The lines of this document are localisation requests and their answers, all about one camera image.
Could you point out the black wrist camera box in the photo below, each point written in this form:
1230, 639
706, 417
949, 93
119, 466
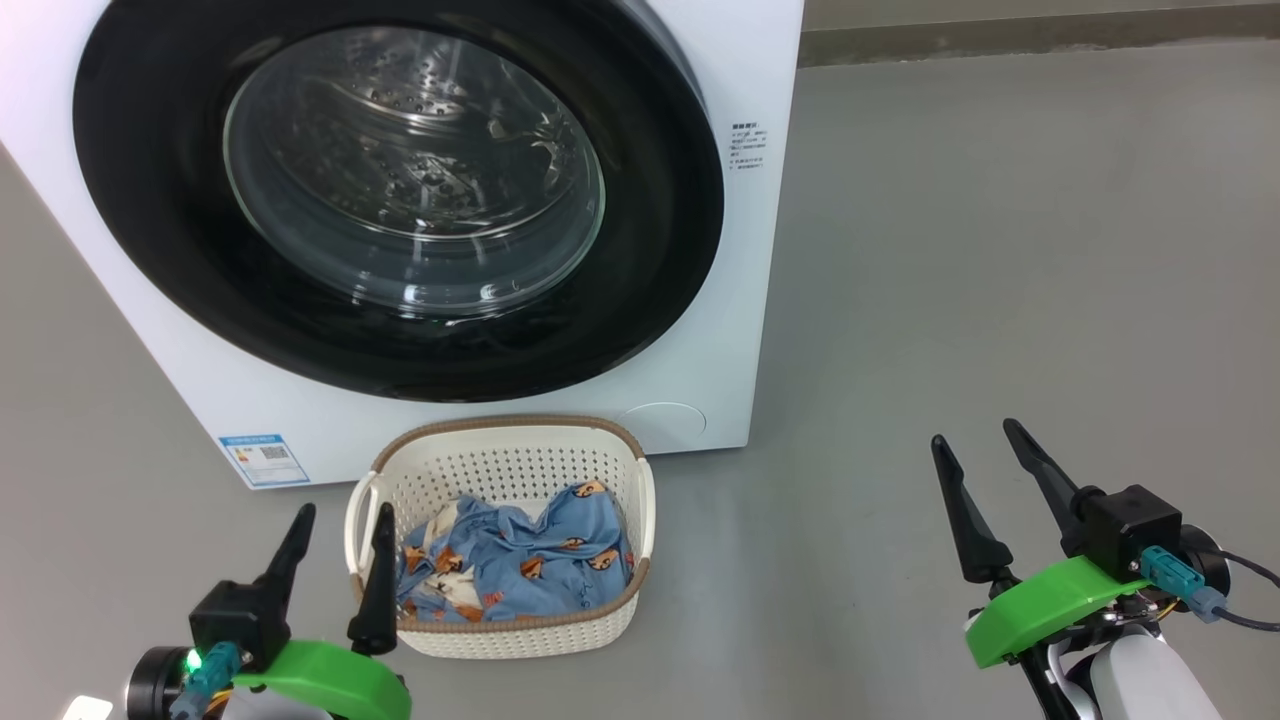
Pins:
235, 615
1130, 525

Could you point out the white front-load washing machine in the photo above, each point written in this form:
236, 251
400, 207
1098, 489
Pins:
700, 300

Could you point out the teal left camera connector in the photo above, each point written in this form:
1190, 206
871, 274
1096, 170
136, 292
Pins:
205, 675

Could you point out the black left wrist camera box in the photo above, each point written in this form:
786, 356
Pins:
235, 615

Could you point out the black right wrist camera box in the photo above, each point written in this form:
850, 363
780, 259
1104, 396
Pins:
1130, 525

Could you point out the teal camera connector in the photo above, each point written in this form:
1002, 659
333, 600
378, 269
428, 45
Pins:
1180, 585
205, 675

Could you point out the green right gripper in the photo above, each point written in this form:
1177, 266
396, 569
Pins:
1050, 605

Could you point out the white perforated laundry basket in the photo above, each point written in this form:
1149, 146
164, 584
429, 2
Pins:
510, 465

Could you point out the blue energy label sticker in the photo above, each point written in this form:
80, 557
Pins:
263, 458

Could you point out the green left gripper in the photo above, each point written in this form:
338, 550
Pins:
330, 682

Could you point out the blue garment with orange print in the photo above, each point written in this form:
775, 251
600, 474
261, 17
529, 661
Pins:
560, 560

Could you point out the teal right camera connector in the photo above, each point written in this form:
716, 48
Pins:
1180, 585

